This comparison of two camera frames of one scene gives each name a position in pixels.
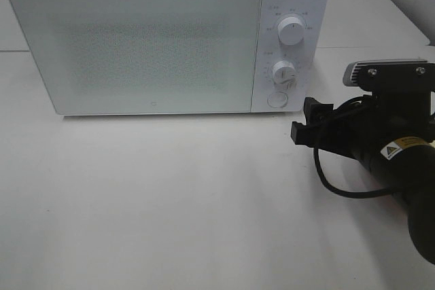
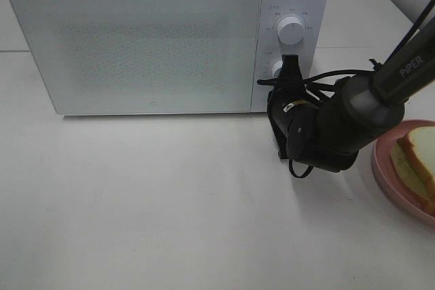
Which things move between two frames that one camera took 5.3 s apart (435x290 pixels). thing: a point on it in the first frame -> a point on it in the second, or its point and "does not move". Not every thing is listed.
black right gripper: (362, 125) -> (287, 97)
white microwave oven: (113, 39) does not move
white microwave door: (143, 48) does not move
